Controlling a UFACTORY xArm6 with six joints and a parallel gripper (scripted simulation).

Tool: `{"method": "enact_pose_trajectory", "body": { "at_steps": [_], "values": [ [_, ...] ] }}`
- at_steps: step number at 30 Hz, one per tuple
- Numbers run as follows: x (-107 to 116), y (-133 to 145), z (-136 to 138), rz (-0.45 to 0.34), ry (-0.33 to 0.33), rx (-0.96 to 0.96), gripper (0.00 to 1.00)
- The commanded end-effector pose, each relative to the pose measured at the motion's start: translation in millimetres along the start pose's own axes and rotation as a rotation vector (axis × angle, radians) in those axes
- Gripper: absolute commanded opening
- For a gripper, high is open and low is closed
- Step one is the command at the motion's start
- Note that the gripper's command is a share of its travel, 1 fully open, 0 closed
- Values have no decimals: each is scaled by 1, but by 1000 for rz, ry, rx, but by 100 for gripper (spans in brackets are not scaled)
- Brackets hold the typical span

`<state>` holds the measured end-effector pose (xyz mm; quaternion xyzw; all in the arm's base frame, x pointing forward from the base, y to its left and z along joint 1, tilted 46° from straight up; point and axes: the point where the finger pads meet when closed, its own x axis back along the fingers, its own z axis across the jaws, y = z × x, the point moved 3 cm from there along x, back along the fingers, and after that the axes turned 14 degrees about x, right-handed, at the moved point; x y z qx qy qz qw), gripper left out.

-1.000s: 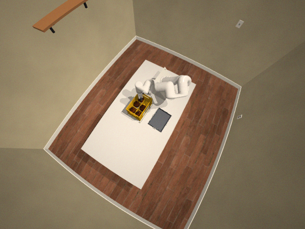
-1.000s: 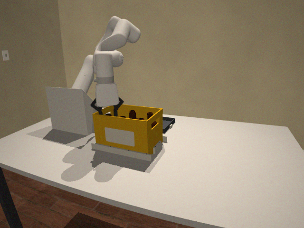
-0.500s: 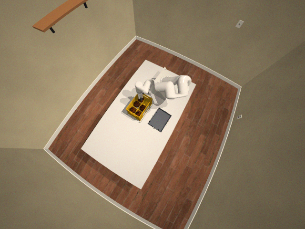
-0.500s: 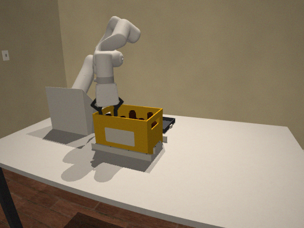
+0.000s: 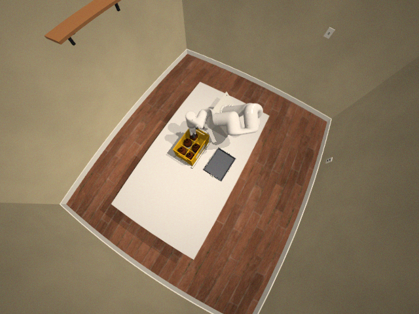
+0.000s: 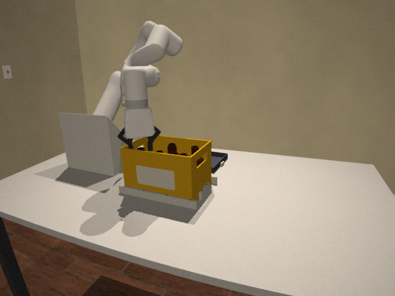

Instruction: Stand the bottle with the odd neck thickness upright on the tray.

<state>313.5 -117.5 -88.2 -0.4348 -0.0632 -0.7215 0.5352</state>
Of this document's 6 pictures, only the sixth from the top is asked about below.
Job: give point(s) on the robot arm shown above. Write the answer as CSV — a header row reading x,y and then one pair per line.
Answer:
x,y
154,41

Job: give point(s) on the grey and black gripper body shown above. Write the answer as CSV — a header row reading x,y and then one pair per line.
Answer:
x,y
138,123

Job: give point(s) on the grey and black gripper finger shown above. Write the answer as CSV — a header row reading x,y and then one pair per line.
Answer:
x,y
152,138
128,142

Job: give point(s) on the yellow crate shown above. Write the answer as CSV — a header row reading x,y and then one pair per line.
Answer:
x,y
165,173

